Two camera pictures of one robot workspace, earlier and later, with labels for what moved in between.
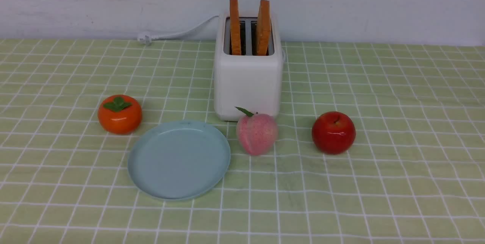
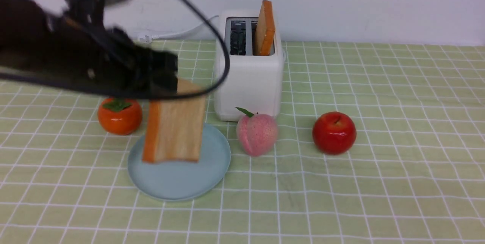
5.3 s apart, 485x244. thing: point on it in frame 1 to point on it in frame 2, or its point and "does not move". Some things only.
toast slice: (235, 26) to (174, 125)
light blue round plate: (178, 159) does not move
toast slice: (264, 30) does not move
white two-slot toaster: (253, 83) does not move
